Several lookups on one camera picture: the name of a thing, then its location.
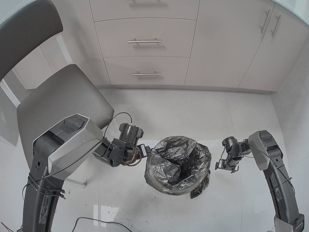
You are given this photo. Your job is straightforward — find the black plastic bag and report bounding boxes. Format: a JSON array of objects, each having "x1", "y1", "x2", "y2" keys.
[{"x1": 144, "y1": 135, "x2": 212, "y2": 195}]

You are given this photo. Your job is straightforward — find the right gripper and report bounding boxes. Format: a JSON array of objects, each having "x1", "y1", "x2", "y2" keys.
[{"x1": 222, "y1": 157, "x2": 239, "y2": 174}]

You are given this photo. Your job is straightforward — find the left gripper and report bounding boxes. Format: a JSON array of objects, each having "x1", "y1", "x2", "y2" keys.
[{"x1": 135, "y1": 143, "x2": 153, "y2": 159}]

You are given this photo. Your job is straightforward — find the grey padded white-framed chair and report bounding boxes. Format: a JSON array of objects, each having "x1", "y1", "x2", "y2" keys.
[{"x1": 0, "y1": 0, "x2": 115, "y2": 186}]

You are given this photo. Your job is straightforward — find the crumpled black plastic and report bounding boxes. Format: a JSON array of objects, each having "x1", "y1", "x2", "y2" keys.
[{"x1": 190, "y1": 175, "x2": 211, "y2": 199}]

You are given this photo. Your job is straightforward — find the beige cabinet with drawers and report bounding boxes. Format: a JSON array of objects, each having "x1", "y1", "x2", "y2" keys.
[{"x1": 39, "y1": 0, "x2": 309, "y2": 92}]

